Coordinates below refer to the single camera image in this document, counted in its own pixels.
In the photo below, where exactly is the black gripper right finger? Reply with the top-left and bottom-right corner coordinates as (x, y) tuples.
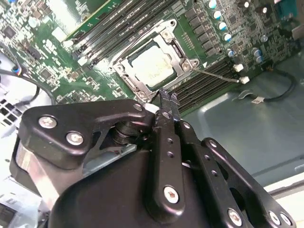
(170, 93), (298, 228)

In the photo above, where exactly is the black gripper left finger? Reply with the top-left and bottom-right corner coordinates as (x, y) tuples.
(9, 88), (187, 224)

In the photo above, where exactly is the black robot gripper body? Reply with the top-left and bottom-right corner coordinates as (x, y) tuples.
(48, 121), (230, 228)

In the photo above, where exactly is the silver square CPU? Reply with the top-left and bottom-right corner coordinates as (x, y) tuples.
(127, 39), (179, 91)

